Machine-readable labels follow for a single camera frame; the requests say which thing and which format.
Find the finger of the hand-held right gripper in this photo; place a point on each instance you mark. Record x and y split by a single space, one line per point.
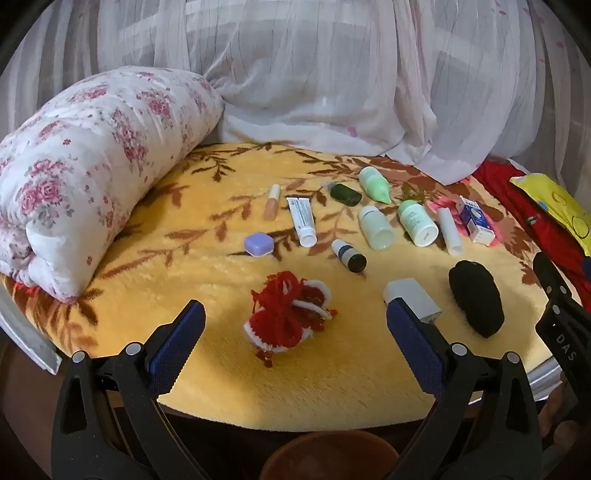
549 279

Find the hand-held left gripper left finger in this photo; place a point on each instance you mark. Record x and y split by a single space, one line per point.
178 344

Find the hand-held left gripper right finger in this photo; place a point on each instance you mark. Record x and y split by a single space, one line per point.
413 344

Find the pale white round bottle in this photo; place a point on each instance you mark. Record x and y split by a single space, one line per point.
376 228

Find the brown round pot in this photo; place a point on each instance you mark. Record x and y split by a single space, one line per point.
330 457

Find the grey and white box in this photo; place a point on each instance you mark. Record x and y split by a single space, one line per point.
415 297

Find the red cloth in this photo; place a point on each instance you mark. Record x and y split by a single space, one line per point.
526 212

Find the black sock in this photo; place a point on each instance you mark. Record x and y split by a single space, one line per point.
476 297

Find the yellow plastic packet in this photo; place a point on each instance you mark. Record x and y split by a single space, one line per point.
556 203

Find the yellow leaf-print blanket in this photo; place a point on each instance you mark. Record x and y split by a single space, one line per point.
221 277

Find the blue and white carton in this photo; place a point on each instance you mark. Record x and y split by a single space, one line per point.
475 221

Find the small black-cap dropper bottle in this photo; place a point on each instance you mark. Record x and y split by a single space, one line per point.
349 256

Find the white cylinder tube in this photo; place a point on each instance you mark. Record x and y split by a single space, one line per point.
449 232

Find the red and white knit pouch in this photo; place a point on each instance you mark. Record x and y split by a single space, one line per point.
286 314

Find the green and white bottle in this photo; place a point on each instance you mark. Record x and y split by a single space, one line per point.
418 224

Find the small purple case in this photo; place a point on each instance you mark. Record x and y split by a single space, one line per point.
256 244

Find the light green cone-cap bottle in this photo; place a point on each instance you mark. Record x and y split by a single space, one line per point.
375 184

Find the dark green bottle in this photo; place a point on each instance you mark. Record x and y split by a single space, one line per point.
345 194

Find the white ointment tube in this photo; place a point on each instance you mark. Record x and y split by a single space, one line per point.
301 220

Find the peach lip gloss tube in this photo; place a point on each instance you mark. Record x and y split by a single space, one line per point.
272 202

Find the floral rolled quilt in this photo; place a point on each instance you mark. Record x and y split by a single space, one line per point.
87 166

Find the white sheer curtain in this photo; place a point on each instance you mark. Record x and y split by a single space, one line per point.
314 69

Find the metal bed frame rail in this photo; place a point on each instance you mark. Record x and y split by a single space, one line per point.
32 339

